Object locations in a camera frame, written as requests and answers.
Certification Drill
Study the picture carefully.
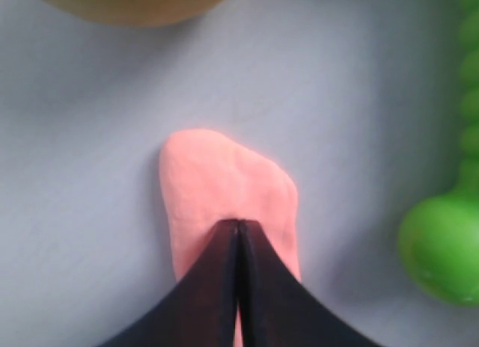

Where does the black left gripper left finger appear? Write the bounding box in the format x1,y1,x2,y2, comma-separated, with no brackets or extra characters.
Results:
102,220,239,347

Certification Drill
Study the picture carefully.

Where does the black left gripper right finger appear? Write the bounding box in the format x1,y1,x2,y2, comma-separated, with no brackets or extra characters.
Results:
237,221,377,347

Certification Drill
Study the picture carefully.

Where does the orange salmon-coloured toy piece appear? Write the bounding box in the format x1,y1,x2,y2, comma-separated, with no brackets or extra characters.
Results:
159,129,300,346

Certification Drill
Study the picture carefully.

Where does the green bone dog toy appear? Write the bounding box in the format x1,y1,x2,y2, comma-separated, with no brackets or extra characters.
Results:
398,10,478,306

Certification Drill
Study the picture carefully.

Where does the yellow lemon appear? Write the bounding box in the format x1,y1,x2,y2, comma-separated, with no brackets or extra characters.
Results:
41,0,224,27

